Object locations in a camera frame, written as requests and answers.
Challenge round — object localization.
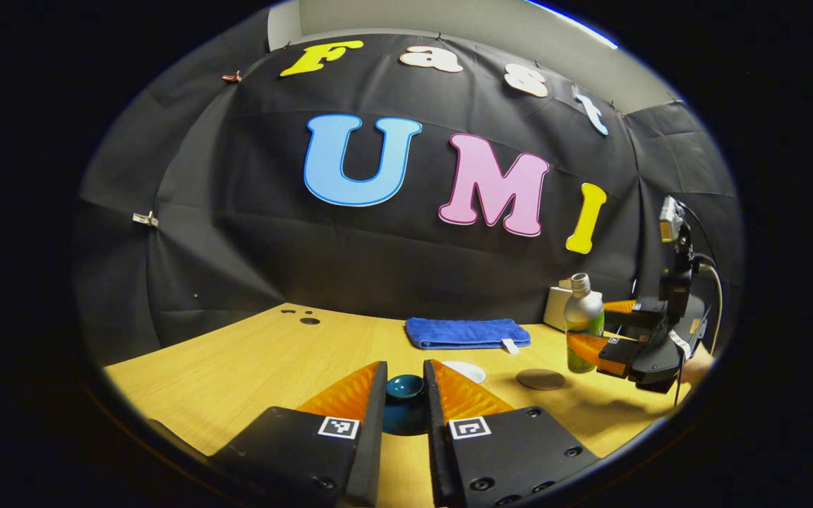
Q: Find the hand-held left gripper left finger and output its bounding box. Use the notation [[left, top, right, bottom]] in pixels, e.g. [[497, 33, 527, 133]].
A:
[[209, 361, 388, 508]]

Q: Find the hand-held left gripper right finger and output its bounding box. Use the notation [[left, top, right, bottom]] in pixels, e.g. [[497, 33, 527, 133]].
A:
[[423, 359, 601, 508]]

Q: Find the silver green water bottle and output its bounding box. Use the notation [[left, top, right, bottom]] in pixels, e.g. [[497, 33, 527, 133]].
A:
[[564, 273, 606, 374]]

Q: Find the teal teacup lid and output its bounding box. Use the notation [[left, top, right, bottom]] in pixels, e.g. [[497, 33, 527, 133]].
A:
[[383, 374, 430, 436]]

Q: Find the round brown coaster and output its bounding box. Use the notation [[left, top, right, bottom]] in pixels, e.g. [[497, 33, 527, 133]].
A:
[[516, 368, 566, 391]]

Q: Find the teal teacup with white rim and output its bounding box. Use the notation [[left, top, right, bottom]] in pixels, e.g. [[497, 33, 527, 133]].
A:
[[440, 361, 487, 385]]

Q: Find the white toaster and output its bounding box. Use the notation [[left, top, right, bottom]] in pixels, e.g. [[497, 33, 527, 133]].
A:
[[543, 279, 577, 331]]

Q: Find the blue folded towel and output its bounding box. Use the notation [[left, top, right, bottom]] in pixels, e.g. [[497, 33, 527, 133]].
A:
[[405, 317, 531, 353]]

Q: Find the black cable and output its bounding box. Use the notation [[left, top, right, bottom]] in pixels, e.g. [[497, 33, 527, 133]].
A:
[[675, 201, 725, 406]]

